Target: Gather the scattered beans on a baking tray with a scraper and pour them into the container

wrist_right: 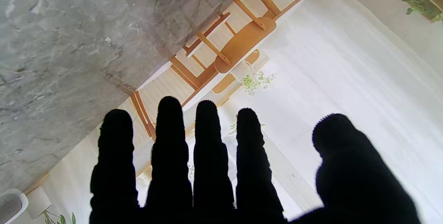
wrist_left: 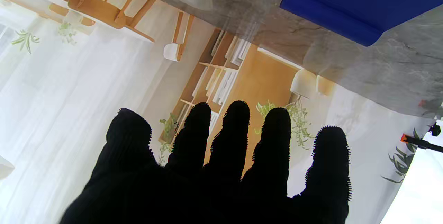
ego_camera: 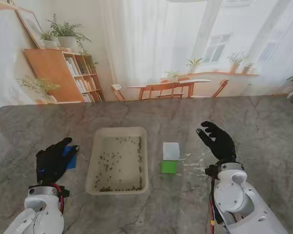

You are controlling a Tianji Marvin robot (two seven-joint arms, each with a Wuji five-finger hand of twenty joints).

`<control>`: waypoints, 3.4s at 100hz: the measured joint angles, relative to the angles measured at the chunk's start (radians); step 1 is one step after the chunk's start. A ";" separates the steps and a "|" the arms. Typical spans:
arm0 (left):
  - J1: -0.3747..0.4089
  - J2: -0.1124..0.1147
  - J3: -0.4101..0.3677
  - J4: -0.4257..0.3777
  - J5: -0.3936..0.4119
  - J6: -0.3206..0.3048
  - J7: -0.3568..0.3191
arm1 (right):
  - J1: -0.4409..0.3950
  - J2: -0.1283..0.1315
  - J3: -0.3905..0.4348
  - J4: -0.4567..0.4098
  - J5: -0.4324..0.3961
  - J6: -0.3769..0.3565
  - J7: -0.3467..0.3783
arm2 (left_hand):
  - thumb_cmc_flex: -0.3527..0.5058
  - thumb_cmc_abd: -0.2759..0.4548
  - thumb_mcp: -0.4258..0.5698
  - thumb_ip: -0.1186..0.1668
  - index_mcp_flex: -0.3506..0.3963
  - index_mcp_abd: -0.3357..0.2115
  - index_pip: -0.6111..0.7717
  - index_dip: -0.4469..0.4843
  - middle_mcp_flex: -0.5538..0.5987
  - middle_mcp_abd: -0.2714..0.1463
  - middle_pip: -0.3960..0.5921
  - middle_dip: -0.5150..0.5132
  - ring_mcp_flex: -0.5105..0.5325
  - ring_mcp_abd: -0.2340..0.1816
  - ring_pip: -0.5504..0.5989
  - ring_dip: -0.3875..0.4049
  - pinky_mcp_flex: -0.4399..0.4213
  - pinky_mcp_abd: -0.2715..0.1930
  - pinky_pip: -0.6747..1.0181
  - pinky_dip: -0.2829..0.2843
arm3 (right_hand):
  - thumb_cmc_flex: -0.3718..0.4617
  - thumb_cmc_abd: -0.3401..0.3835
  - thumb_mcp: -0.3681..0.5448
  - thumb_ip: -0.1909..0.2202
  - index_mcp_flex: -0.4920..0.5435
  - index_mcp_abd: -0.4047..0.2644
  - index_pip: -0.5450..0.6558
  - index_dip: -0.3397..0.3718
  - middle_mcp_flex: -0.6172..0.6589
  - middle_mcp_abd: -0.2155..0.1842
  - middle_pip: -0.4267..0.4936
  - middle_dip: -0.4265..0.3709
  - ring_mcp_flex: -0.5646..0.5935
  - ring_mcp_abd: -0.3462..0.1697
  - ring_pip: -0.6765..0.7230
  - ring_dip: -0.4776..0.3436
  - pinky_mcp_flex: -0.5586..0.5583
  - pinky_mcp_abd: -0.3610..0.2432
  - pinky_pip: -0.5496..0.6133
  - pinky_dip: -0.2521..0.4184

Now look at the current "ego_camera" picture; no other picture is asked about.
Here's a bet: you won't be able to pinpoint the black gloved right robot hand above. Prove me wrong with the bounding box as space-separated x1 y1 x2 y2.
196 121 237 163

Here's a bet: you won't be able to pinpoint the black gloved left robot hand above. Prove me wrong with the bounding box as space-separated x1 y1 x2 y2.
35 137 80 185

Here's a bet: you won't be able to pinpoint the blue plastic scraper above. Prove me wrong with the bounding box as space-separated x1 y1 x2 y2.
62 145 78 169

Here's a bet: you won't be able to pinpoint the white square bottle cap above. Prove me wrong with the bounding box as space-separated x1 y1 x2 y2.
162 141 181 161

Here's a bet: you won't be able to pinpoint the clear bottle with green base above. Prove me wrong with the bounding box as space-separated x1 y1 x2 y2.
160 158 179 175

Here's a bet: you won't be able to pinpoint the cream plastic baking tray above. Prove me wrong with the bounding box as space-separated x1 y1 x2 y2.
85 126 149 195

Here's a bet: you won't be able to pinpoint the scattered green beans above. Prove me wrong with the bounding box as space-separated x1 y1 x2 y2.
92 136 144 193

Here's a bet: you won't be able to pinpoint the printed room backdrop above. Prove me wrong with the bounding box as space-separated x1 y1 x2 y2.
0 0 293 105

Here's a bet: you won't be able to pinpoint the red black left arm cable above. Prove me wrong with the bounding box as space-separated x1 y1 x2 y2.
52 184 65 214

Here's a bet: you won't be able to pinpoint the red black arm cable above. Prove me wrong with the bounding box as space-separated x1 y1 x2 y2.
209 168 222 234
52 184 65 214

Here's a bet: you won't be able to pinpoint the red black right arm cable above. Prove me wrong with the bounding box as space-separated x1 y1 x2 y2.
209 168 222 234

